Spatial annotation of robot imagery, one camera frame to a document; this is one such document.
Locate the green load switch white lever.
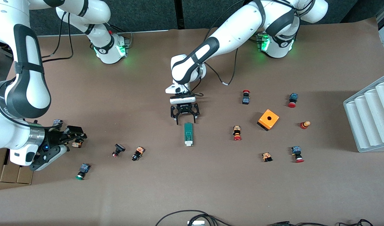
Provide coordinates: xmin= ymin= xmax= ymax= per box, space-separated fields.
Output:
xmin=183 ymin=122 xmax=194 ymax=147

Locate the brown cardboard box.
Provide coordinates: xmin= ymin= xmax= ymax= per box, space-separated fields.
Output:
xmin=0 ymin=148 xmax=34 ymax=185

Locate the grey ribbed plastic tray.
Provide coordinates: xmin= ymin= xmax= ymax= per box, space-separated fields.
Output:
xmin=343 ymin=75 xmax=384 ymax=153

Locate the black looped cable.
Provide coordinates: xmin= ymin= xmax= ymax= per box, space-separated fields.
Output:
xmin=155 ymin=210 xmax=235 ymax=226

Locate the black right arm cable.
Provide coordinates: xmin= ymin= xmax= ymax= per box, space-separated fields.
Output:
xmin=40 ymin=6 xmax=75 ymax=63

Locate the orange button enclosure box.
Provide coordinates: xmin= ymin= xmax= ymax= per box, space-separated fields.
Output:
xmin=257 ymin=109 xmax=280 ymax=131

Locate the thin black cable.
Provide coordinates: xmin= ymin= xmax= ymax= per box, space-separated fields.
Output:
xmin=335 ymin=219 xmax=374 ymax=226

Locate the black square push button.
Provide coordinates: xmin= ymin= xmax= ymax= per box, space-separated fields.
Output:
xmin=112 ymin=143 xmax=126 ymax=158

